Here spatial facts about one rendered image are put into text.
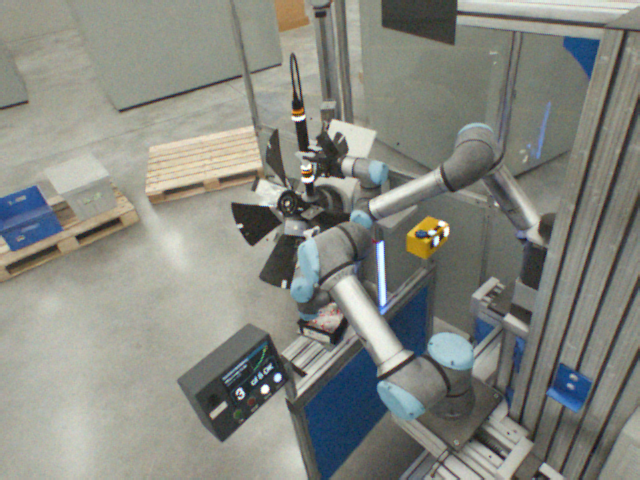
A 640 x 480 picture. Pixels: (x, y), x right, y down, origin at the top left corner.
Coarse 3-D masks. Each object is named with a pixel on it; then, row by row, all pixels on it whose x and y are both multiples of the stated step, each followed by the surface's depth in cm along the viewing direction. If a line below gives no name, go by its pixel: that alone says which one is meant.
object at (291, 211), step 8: (288, 192) 191; (304, 192) 200; (280, 200) 194; (288, 200) 191; (296, 200) 187; (304, 200) 190; (280, 208) 193; (288, 208) 190; (296, 208) 187; (304, 208) 191; (288, 216) 189; (296, 216) 191
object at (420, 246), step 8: (424, 224) 194; (432, 224) 193; (440, 232) 190; (408, 240) 191; (416, 240) 187; (424, 240) 185; (432, 240) 187; (408, 248) 193; (416, 248) 190; (424, 248) 186; (432, 248) 190; (424, 256) 189
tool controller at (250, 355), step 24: (240, 336) 135; (264, 336) 132; (216, 360) 129; (240, 360) 127; (264, 360) 133; (192, 384) 123; (216, 384) 123; (264, 384) 134; (192, 408) 131; (216, 408) 124; (240, 408) 129; (216, 432) 125
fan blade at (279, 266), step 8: (280, 240) 193; (288, 240) 194; (280, 248) 194; (288, 248) 194; (272, 256) 194; (280, 256) 194; (288, 256) 194; (272, 264) 195; (280, 264) 194; (288, 264) 194; (264, 272) 196; (272, 272) 195; (280, 272) 195; (288, 272) 195; (264, 280) 196; (272, 280) 196; (280, 280) 195; (288, 280) 195; (288, 288) 195
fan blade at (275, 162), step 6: (276, 132) 200; (270, 138) 206; (276, 138) 200; (270, 144) 207; (276, 144) 200; (270, 150) 208; (276, 150) 201; (270, 156) 210; (276, 156) 202; (270, 162) 213; (276, 162) 203; (276, 168) 207; (282, 168) 197; (282, 174) 199; (282, 180) 204
